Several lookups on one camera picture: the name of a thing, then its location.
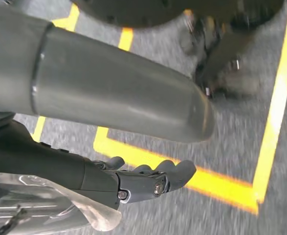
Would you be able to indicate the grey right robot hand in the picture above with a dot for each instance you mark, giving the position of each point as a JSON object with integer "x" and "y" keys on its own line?
{"x": 109, "y": 84}

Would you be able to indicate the clear plastic cover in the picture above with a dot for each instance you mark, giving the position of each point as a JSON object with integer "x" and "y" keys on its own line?
{"x": 60, "y": 211}

